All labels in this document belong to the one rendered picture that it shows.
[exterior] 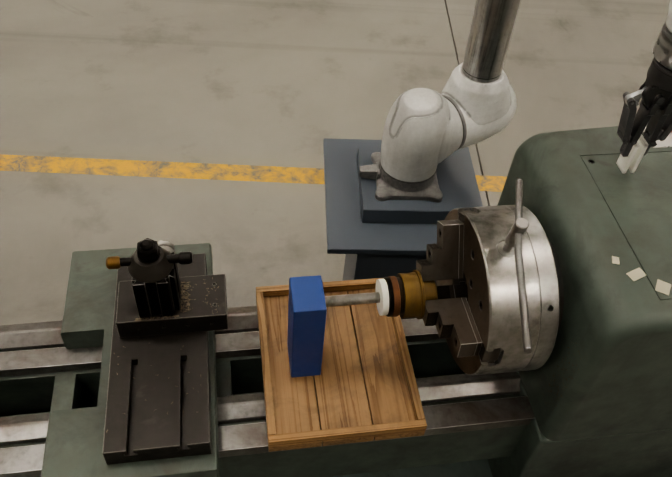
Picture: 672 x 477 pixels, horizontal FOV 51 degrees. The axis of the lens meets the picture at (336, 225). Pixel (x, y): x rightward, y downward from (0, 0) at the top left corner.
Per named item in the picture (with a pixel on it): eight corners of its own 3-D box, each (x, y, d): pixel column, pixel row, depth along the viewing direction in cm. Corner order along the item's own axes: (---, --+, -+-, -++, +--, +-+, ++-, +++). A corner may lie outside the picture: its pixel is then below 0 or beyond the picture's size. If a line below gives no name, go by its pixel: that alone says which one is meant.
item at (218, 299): (226, 288, 144) (225, 273, 140) (228, 330, 137) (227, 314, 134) (122, 296, 141) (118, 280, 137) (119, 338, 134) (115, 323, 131)
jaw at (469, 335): (482, 293, 130) (502, 345, 122) (477, 311, 134) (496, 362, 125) (424, 298, 129) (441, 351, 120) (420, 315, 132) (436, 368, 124)
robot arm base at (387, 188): (356, 154, 200) (358, 139, 196) (433, 156, 202) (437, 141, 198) (360, 200, 188) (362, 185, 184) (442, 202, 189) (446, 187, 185)
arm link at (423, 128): (367, 154, 192) (376, 88, 176) (420, 134, 199) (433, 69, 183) (402, 191, 183) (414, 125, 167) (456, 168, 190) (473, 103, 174)
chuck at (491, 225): (466, 256, 156) (508, 172, 130) (501, 394, 140) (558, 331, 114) (427, 258, 155) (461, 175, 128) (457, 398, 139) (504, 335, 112)
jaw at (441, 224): (471, 270, 136) (472, 210, 133) (480, 278, 131) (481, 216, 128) (415, 274, 134) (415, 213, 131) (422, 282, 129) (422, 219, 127)
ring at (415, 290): (431, 258, 133) (383, 261, 131) (443, 298, 126) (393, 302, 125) (423, 288, 139) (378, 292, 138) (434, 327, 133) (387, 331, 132)
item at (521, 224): (495, 250, 124) (516, 216, 114) (508, 252, 124) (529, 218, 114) (495, 261, 123) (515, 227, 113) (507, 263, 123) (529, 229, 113)
